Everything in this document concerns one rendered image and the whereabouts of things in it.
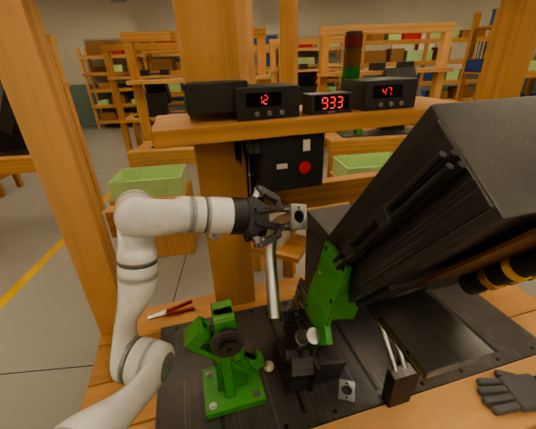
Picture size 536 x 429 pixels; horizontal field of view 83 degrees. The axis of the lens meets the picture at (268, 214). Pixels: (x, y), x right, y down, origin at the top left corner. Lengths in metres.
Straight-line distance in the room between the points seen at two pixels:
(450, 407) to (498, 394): 0.12
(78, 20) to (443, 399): 11.45
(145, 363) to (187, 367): 0.34
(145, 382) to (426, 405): 0.66
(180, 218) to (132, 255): 0.10
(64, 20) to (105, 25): 1.10
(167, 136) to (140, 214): 0.26
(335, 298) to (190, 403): 0.46
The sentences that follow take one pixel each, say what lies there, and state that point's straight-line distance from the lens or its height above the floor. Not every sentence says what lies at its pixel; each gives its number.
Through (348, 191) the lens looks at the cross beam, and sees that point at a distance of 1.16.
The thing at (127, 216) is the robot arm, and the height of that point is 1.46.
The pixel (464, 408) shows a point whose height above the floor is 0.90.
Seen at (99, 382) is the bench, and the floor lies 0.88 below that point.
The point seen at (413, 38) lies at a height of 2.03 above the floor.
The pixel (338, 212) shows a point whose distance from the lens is 0.97.
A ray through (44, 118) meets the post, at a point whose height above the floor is 1.57.
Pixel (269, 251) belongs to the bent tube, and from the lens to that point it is 0.76.
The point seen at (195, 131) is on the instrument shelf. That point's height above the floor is 1.53.
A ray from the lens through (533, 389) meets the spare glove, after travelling 1.08.
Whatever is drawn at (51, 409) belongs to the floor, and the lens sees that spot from 2.31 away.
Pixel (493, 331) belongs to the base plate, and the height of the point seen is 0.90.
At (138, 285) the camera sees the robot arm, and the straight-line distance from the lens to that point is 0.59.
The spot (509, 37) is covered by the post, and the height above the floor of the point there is 1.71.
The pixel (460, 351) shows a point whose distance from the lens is 0.78.
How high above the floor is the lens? 1.67
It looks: 27 degrees down
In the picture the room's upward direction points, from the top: 2 degrees counter-clockwise
